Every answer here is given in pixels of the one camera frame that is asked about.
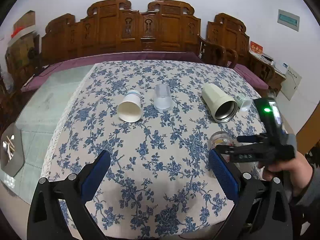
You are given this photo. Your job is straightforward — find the glass cup with red flowers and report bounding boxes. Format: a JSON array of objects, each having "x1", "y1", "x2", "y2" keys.
[{"x1": 208, "y1": 131, "x2": 241, "y2": 179}]

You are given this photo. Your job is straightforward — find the cream steel-lined thermos cup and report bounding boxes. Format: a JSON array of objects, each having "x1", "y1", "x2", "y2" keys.
[{"x1": 202, "y1": 83, "x2": 238, "y2": 123}]

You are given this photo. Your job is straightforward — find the translucent plastic cup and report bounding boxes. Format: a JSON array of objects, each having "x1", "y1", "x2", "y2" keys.
[{"x1": 153, "y1": 84, "x2": 173, "y2": 113}]

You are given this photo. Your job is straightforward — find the white striped paper cup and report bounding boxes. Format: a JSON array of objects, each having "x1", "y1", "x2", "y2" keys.
[{"x1": 117, "y1": 90, "x2": 143, "y2": 123}]

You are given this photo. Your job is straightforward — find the person's right hand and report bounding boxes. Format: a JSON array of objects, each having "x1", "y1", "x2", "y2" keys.
[{"x1": 258, "y1": 152, "x2": 313, "y2": 197}]

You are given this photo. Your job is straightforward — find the purple armchair cushion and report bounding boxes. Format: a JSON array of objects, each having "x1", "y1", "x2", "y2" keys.
[{"x1": 233, "y1": 64, "x2": 268, "y2": 90}]

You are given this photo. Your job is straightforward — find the wooden side table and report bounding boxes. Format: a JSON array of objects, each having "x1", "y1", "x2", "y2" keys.
[{"x1": 248, "y1": 53, "x2": 286, "y2": 96}]

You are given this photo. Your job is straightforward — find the grey tray with sticks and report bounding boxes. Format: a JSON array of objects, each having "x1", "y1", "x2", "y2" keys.
[{"x1": 1, "y1": 123, "x2": 24, "y2": 177}]

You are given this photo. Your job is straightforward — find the red card on side table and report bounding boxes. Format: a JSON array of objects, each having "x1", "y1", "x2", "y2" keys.
[{"x1": 249, "y1": 41, "x2": 263, "y2": 55}]

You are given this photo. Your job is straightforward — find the carved wooden armchair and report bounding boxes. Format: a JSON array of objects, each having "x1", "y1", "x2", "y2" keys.
[{"x1": 198, "y1": 12, "x2": 276, "y2": 91}]

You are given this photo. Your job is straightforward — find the blue floral tablecloth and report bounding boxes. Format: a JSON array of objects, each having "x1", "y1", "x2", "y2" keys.
[{"x1": 42, "y1": 61, "x2": 264, "y2": 239}]

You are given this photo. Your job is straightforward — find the stacked cardboard boxes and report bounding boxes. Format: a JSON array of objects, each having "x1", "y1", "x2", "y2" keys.
[{"x1": 5, "y1": 10, "x2": 40, "y2": 88}]

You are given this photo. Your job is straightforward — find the carved wooden sofa bench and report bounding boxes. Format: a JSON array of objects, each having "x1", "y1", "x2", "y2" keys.
[{"x1": 41, "y1": 0, "x2": 201, "y2": 64}]

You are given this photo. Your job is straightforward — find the white wall panel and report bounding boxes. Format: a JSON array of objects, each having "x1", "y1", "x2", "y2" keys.
[{"x1": 280, "y1": 66, "x2": 302, "y2": 101}]

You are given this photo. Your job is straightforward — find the grey wall electrical box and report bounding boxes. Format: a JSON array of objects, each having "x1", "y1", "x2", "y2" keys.
[{"x1": 277, "y1": 9, "x2": 300, "y2": 31}]

